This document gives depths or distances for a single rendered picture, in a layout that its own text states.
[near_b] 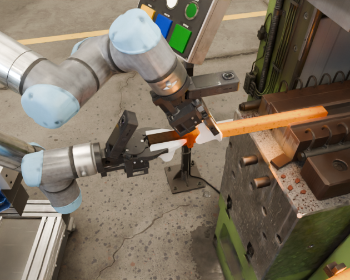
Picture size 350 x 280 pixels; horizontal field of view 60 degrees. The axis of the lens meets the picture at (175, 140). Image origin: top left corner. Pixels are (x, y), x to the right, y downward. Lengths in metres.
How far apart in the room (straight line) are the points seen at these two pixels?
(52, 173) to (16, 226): 0.97
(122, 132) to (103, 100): 1.82
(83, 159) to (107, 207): 1.14
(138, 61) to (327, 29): 0.61
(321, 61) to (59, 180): 0.81
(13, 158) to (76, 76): 0.34
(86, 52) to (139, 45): 0.10
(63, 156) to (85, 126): 1.58
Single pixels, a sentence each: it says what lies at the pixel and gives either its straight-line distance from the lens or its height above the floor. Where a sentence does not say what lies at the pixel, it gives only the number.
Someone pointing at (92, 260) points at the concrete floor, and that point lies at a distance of 1.69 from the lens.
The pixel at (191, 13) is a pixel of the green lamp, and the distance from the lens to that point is 1.07.
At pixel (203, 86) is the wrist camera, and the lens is 0.62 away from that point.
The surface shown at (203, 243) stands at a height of 0.00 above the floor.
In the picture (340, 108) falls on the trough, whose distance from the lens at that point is 0.94.
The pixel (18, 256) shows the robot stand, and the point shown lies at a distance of 1.58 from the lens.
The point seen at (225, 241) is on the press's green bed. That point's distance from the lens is 1.53.
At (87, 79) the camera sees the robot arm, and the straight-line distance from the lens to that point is 0.54.
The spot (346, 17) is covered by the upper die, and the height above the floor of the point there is 1.29.
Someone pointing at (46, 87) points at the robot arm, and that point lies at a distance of 0.51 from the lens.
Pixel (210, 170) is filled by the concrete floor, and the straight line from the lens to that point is 1.93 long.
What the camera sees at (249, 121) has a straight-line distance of 0.77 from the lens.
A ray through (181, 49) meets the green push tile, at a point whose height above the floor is 0.99.
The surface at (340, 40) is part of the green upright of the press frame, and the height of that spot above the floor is 1.08.
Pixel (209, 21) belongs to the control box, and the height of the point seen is 1.07.
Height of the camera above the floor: 1.53
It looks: 47 degrees down
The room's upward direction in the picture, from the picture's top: straight up
